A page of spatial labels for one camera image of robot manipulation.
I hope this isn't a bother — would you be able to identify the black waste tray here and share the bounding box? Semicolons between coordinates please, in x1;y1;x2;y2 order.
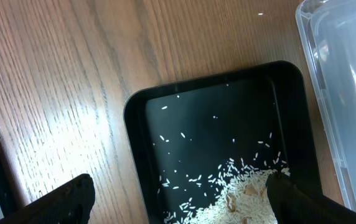
123;61;322;223

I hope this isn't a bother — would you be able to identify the clear plastic bin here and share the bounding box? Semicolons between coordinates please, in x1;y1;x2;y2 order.
296;0;356;212

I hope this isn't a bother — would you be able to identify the pile of rice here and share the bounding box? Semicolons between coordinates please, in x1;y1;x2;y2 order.
151;83;291;224

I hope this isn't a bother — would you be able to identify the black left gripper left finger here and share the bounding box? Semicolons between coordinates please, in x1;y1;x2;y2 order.
0;174;95;224

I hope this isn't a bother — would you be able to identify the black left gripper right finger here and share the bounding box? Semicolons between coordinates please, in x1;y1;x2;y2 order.
266;172;356;224

